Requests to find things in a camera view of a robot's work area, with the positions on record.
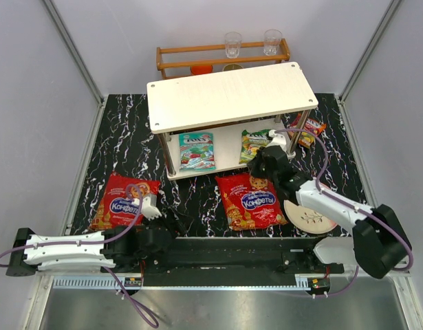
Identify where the green yellow Fox's candy bag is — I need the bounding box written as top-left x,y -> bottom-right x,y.
239,129 -> 270,164

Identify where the orange Fox's candy bag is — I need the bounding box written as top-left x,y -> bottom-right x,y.
288,113 -> 327,149

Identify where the teal Fox's mint candy bag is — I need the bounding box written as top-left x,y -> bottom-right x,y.
179,132 -> 216,171

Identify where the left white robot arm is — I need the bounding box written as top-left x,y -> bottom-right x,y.
5,208 -> 187,277

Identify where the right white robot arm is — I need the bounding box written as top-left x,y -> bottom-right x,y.
248,146 -> 414,279

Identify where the right red Konfety candy bag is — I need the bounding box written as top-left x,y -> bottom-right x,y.
216,173 -> 288,231

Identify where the red konfety candy bag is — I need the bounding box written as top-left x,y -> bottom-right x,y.
216,173 -> 288,231
89,172 -> 161,231

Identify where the left red Konfety candy bag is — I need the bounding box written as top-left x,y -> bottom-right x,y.
89,172 -> 161,231

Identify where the white two-tier shelf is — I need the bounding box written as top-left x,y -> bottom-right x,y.
147,62 -> 318,180

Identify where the cream floral plate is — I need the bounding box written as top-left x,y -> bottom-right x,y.
284,201 -> 337,234

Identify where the black marble mat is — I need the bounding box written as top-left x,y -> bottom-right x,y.
69,93 -> 369,237

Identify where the olive round lid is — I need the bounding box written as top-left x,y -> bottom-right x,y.
222,63 -> 243,72

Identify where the orange round object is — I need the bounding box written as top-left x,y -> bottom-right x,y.
190,65 -> 213,76

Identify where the right clear drinking glass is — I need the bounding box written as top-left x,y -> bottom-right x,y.
263,29 -> 282,56

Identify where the clear drinking glass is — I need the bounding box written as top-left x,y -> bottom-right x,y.
224,32 -> 242,58
263,29 -> 282,56

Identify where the left clear drinking glass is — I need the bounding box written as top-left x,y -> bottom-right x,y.
224,32 -> 242,58

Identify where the brown wooden rack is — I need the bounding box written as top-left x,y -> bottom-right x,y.
155,38 -> 291,80

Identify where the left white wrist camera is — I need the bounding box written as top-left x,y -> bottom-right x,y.
132,194 -> 162,220

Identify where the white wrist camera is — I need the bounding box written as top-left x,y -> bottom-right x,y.
267,130 -> 288,152
132,194 -> 162,220

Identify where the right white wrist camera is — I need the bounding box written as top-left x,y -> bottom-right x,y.
267,130 -> 288,152

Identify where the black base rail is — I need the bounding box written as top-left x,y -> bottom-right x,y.
108,237 -> 345,289

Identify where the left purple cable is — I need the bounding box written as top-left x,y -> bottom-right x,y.
0,183 -> 160,328

